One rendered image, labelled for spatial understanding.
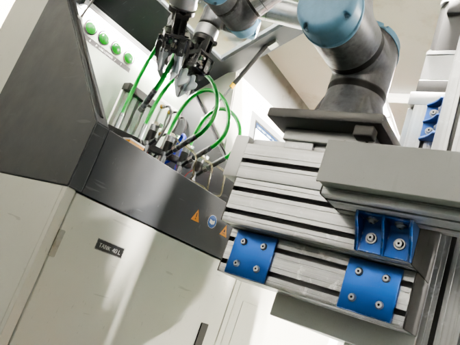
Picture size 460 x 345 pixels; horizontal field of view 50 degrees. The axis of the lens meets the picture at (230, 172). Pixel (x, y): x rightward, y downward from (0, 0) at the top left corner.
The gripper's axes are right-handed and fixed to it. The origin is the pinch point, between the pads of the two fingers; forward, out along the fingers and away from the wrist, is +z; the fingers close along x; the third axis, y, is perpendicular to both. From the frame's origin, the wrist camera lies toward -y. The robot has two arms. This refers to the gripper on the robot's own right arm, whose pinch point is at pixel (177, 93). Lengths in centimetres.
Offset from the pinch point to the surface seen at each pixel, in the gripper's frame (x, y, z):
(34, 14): -35, -41, -10
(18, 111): -34.5, -18.3, 26.4
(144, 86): 9.6, -32.8, -9.3
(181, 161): 15.6, -3.8, 17.0
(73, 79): -34.5, 2.8, 16.8
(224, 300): 30, 21, 55
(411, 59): 322, -81, -234
